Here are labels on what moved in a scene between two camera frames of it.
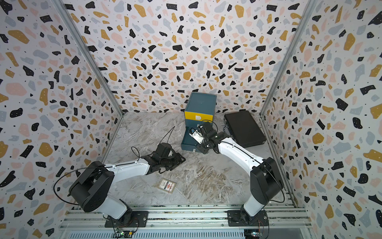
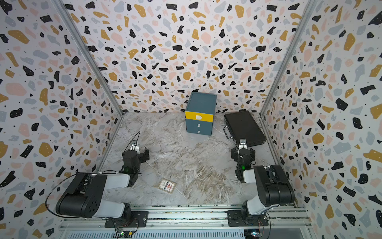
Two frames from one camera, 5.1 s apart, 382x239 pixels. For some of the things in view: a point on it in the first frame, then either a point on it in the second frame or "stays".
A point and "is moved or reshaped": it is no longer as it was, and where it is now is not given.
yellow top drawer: [198, 116] stays
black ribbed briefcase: [243, 129] stays
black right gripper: [203, 151] to [235, 154]
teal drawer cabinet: [200, 108] stays
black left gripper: [176, 157] to [141, 156]
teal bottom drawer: [189, 143] is moved or reshaped
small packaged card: [167, 185] stays
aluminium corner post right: [309, 6] stays
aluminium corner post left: [72, 26] stays
